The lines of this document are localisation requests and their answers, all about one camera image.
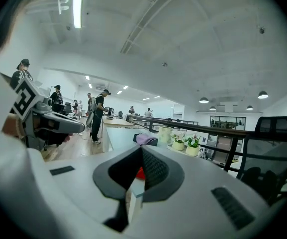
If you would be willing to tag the long ceiling tube light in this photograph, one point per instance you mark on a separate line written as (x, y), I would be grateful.
(78, 4)

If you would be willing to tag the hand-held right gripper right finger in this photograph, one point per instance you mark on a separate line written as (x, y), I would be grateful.
(163, 173)

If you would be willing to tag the patterned cream cup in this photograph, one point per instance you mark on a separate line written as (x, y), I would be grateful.
(165, 134)

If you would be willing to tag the white flower pot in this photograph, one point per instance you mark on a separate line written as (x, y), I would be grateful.
(178, 145)
(192, 149)

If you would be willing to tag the white table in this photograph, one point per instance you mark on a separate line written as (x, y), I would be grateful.
(119, 138)

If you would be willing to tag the person's left forearm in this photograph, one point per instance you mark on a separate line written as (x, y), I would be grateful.
(11, 127)

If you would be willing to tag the black box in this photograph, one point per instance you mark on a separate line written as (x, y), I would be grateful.
(154, 141)

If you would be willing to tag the dome pendant lamp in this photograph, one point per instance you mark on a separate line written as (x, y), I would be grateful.
(249, 107)
(203, 100)
(262, 95)
(212, 108)

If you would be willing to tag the wooden table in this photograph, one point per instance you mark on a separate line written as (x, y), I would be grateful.
(116, 122)

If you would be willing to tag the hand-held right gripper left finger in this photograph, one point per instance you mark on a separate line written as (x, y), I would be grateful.
(119, 169)

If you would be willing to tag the small red object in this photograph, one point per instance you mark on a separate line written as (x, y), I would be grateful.
(140, 174)

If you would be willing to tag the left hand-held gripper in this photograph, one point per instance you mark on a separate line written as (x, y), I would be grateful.
(24, 98)

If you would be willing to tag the dark metal railing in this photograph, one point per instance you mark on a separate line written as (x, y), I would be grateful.
(208, 129)

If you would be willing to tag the purple cloth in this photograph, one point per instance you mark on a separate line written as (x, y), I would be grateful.
(144, 139)

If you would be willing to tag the black mesh office chair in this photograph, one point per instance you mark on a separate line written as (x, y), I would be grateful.
(273, 126)

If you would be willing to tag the white ceiling pipes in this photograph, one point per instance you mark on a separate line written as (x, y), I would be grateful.
(58, 1)

